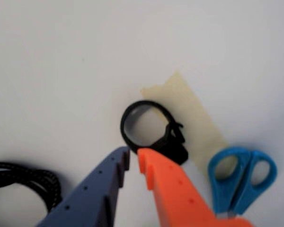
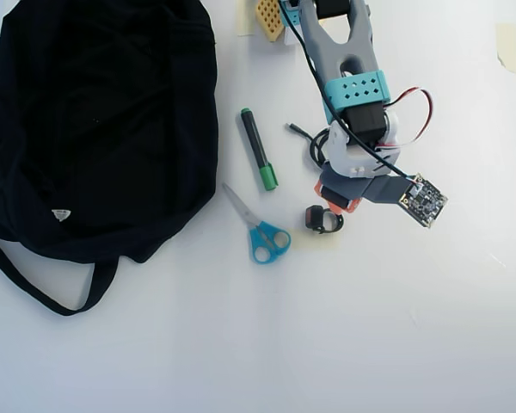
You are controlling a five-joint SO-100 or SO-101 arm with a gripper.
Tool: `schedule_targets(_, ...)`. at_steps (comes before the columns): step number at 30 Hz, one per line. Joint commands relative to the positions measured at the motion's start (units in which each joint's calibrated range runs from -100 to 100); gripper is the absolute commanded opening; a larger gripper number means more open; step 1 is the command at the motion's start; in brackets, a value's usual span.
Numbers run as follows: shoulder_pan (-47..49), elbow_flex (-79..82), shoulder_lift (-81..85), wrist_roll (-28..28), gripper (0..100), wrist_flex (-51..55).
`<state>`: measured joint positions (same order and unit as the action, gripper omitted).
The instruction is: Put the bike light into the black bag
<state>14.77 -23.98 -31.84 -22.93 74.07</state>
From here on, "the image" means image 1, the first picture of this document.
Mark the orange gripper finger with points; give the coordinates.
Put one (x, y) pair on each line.
(177, 194)

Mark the wide beige masking tape patch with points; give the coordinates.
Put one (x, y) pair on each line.
(194, 113)

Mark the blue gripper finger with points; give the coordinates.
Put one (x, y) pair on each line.
(94, 189)

